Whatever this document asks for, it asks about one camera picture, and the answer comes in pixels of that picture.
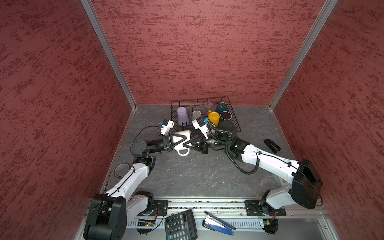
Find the black calculator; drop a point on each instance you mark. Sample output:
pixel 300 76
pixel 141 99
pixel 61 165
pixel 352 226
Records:
pixel 181 226

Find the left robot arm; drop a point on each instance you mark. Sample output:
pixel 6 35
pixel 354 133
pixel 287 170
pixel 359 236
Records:
pixel 110 213

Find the right circuit board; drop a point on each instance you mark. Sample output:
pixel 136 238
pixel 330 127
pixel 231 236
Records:
pixel 270 225

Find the circuit board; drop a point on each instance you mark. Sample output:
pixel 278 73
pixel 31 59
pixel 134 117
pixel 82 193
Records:
pixel 143 223
pixel 270 225

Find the dark green ceramic mug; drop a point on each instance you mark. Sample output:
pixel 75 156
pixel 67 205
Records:
pixel 221 107

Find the lilac plastic cup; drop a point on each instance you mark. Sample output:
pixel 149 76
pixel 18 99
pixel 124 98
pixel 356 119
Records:
pixel 183 116

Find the black mug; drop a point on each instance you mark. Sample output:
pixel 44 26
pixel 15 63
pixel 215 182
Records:
pixel 226 116

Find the black wire dish rack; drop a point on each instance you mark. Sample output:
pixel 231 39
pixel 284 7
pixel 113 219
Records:
pixel 199 105

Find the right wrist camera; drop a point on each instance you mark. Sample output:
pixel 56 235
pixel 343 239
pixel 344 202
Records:
pixel 201 124

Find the clear glass cup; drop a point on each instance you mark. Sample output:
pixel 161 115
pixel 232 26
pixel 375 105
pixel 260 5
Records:
pixel 208 106

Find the white mug red inside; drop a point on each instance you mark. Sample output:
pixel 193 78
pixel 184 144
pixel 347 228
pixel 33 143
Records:
pixel 180 142

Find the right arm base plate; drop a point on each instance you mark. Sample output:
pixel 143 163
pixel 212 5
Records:
pixel 255 209

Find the blue black stapler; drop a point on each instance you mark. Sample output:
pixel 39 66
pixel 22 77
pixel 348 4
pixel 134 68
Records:
pixel 213 223

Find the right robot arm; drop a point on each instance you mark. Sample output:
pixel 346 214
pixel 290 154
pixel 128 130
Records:
pixel 302 182

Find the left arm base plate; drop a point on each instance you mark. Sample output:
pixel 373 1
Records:
pixel 160 208

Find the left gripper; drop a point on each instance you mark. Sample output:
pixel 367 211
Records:
pixel 168 141

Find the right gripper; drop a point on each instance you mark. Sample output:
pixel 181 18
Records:
pixel 197 147

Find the yellow mug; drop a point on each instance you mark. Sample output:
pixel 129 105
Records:
pixel 214 117

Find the cream white mug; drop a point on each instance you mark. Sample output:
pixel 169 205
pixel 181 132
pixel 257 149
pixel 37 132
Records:
pixel 195 115

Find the black small object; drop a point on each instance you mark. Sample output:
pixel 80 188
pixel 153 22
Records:
pixel 272 146

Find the left circuit board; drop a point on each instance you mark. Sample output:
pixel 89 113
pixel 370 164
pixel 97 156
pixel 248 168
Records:
pixel 143 223

